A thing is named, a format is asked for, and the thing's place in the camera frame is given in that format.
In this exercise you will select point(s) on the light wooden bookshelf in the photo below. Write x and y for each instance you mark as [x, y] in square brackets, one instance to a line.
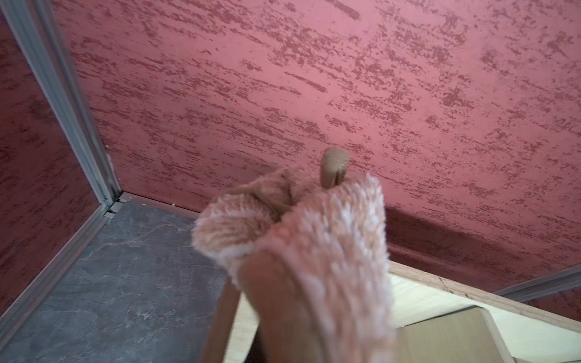
[454, 326]

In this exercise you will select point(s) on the fluffy beige pink cloth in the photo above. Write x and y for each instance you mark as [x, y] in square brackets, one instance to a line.
[309, 252]

